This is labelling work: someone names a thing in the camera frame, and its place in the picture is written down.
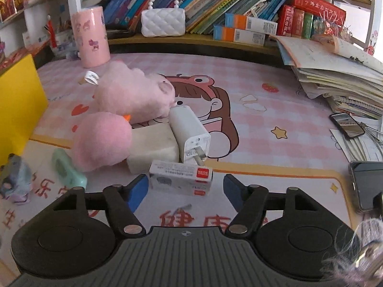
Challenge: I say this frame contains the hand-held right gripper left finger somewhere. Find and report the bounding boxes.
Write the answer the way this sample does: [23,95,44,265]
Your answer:
[56,174,149,237]

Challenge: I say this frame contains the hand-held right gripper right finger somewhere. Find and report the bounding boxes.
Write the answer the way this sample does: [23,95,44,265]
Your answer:
[223,173,315,237]

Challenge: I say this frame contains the small white box red label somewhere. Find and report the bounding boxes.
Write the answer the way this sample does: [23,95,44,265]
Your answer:
[149,160,214,197]

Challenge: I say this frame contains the pink heart plush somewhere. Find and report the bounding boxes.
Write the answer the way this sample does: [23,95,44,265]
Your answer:
[73,112,133,172]

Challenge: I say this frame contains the white wall charger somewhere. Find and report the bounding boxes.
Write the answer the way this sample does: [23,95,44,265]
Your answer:
[169,105,211,166]

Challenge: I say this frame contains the small blue purple toy figure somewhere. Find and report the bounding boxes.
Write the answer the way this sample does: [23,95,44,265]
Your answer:
[0,154,33,204]

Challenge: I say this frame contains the yellow cardboard box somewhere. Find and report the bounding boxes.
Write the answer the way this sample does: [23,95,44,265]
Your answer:
[0,54,49,166]

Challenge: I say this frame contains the white foam block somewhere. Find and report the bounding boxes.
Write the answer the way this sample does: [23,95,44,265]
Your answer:
[126,124,179,174]

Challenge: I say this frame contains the mint green plastic case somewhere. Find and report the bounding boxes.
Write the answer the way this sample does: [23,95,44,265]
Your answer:
[51,149,88,189]

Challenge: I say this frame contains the large pink plush toy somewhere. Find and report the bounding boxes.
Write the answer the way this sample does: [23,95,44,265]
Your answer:
[84,61,177,124]

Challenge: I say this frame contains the grey furry pompom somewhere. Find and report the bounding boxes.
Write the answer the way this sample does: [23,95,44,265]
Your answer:
[321,215,383,281]

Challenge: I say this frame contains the loose white paper sheets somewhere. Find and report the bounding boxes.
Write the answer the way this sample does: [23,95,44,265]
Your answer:
[331,127,383,162]

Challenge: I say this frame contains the smartphone with reflective screen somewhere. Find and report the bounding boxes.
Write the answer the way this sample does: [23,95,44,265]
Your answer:
[329,113,366,139]

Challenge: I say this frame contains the black smartphone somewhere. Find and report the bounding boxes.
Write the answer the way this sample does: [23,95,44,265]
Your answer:
[349,161,383,213]

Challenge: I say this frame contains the stack of papers and notebooks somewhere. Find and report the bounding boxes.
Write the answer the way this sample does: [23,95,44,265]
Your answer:
[269,34,383,120]

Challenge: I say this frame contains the pink printed cylinder container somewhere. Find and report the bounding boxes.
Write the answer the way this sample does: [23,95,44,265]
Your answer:
[71,6,111,69]

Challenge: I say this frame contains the white stationery organizer with pens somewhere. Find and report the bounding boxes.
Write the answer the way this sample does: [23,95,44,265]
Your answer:
[45,15,77,57]

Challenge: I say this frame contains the small red book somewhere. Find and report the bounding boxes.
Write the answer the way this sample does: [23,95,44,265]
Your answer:
[277,5,295,36]
[292,8,305,38]

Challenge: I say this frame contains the red tassel ornament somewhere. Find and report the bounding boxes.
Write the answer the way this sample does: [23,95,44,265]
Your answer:
[47,15,58,48]

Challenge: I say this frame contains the small green book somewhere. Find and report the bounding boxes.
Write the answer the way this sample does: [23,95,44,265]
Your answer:
[302,12,314,39]

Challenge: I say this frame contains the row of colourful books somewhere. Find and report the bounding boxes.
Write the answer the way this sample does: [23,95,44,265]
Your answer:
[87,0,288,35]

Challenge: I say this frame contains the large red dictionary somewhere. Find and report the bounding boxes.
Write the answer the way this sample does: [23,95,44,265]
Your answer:
[292,0,347,26]

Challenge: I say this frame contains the white quilted pearl-handle handbag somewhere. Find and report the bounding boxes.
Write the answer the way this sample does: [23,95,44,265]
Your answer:
[141,0,186,37]

